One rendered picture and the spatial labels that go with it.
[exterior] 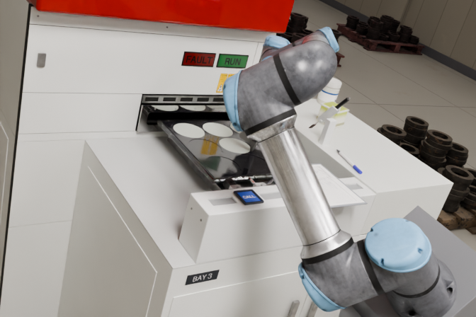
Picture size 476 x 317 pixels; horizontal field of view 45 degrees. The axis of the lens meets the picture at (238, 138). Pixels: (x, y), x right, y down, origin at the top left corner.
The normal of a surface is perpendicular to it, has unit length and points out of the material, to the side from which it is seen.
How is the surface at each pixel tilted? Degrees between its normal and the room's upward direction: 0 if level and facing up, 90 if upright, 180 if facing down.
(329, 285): 73
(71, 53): 90
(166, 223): 0
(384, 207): 90
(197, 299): 90
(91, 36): 90
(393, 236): 39
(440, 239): 46
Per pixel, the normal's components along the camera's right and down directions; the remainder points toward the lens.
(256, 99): -0.15, 0.07
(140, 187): 0.25, -0.88
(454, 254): -0.44, -0.61
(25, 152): 0.51, 0.47
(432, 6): -0.85, 0.00
